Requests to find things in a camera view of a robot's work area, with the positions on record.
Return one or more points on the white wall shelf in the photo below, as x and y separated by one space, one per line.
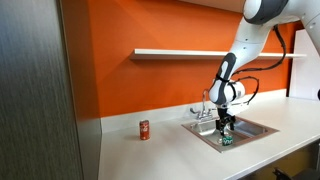
173 54

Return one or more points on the black chair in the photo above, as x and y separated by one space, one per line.
296 175

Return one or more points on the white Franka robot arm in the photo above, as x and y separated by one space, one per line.
253 40

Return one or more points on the white wall panel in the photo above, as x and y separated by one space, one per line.
305 73

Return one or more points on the white counter backsplash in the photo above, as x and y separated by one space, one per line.
150 116

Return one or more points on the red soda can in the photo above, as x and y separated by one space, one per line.
144 130

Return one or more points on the green soda can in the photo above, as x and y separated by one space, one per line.
228 140

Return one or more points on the stainless steel sink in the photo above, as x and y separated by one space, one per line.
253 128

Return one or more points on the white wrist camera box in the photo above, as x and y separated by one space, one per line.
240 103

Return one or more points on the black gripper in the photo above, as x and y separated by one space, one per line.
224 119

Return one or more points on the dark wood cabinet panel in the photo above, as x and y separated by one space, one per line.
36 100

